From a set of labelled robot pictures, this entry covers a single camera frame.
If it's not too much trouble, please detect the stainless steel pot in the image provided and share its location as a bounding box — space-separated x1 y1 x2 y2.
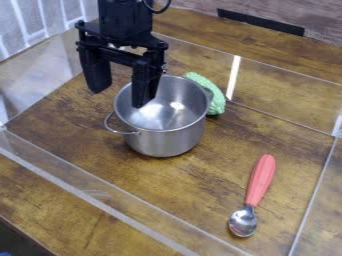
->
104 75 209 157

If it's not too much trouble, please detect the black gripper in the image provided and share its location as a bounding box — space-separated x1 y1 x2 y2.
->
74 20 168 108

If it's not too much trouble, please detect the black cable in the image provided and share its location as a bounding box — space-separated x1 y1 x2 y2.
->
140 0 172 15

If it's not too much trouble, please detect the black strip on table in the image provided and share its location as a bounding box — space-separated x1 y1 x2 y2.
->
216 8 304 37

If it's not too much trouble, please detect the green knitted toy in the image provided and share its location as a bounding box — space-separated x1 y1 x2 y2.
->
183 72 225 116

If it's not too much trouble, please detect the clear acrylic enclosure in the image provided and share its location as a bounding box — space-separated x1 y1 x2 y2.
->
0 4 342 256

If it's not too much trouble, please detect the pink handled metal spoon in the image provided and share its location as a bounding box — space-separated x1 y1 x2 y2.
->
227 154 276 238

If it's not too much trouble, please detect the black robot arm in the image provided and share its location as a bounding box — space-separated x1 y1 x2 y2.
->
74 0 171 108

